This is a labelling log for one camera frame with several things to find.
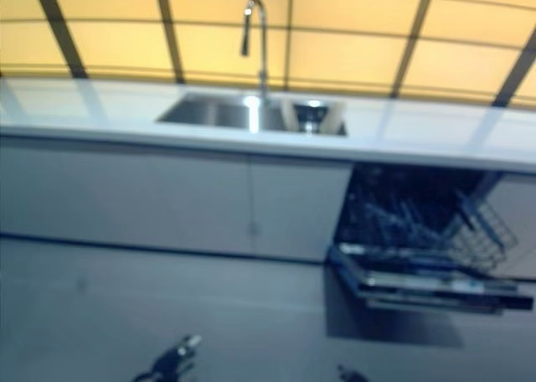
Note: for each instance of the wide white cabinet door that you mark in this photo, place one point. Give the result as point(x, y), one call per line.
point(125, 189)

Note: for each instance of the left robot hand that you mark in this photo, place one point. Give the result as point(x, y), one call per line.
point(184, 350)

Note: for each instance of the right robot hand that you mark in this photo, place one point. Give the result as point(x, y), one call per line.
point(354, 375)

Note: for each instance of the dishwasher door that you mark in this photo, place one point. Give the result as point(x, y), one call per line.
point(439, 292)

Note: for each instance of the cream round plate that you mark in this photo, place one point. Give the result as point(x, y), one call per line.
point(287, 114)
point(333, 114)

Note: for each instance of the stainless steel sink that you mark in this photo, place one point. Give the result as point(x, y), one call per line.
point(209, 114)

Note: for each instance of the narrow white cabinet door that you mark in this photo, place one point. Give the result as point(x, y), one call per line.
point(301, 210)

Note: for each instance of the chrome gooseneck faucet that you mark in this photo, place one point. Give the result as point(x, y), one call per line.
point(263, 42)

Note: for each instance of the built-in dishwasher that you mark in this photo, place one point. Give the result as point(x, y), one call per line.
point(419, 181)

